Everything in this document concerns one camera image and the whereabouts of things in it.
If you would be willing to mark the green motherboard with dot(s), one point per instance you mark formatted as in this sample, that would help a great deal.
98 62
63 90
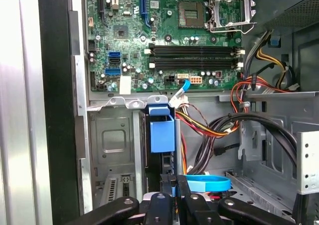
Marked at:
162 18

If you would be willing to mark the CPU socket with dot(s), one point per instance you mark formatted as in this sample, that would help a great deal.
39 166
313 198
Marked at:
190 14

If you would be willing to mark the black RAM slot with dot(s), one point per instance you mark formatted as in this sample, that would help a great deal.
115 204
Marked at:
194 63
194 50

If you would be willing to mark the grey metal disk bay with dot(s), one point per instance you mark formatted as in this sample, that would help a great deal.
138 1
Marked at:
114 140

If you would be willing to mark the grey power supply unit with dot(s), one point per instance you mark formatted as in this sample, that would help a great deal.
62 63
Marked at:
294 13

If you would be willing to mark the blue expansion slot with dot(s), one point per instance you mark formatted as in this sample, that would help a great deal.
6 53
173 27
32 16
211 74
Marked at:
143 6

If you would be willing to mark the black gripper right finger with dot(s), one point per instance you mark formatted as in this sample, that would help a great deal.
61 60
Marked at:
197 210

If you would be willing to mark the grey optical drive bay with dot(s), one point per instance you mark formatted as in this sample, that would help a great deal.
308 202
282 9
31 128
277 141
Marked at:
274 145

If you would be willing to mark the metal locking lever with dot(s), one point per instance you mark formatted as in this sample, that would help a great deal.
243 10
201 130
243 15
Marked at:
226 32

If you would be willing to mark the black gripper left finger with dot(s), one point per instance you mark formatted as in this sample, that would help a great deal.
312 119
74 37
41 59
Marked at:
159 210

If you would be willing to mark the black expansion slot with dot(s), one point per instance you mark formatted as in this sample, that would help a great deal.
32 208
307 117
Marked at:
101 1

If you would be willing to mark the hard disk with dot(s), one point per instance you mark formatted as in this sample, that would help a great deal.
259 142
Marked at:
162 138

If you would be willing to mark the black open PC case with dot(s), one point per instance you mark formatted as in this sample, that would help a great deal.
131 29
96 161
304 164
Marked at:
57 85

